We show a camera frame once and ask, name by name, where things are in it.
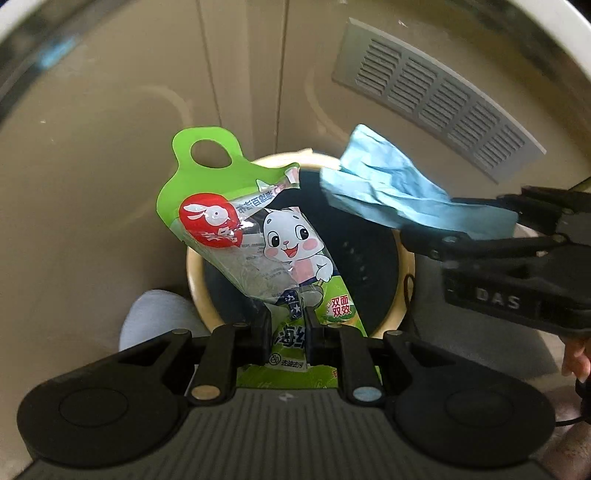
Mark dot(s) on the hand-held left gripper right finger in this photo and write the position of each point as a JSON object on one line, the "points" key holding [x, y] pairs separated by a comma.
{"points": [[316, 339]]}

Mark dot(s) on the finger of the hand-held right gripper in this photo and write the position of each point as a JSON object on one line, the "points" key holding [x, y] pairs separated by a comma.
{"points": [[535, 203], [438, 244]]}

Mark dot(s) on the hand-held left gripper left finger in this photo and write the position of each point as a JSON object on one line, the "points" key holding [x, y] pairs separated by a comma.
{"points": [[261, 334]]}

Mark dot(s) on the beige rimmed trash bin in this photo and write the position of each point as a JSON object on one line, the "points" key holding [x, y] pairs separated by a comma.
{"points": [[364, 258]]}

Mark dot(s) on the blue paper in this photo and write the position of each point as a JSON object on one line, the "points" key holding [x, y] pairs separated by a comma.
{"points": [[383, 180]]}

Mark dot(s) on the green sponge package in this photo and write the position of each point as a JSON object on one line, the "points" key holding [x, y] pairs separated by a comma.
{"points": [[286, 240]]}

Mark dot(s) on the person's right hand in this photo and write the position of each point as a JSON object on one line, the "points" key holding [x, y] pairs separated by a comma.
{"points": [[577, 360]]}

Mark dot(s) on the pale grey slipper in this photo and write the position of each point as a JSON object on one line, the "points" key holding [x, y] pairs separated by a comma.
{"points": [[152, 318]]}

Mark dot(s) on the vented beige cabinet door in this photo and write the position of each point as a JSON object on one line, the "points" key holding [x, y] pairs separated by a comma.
{"points": [[314, 115]]}

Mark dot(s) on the grey vent grille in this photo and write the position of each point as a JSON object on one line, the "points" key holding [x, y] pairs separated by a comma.
{"points": [[348, 60]]}

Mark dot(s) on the beige cabinet corner post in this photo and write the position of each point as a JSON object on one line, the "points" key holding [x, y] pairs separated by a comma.
{"points": [[244, 69]]}

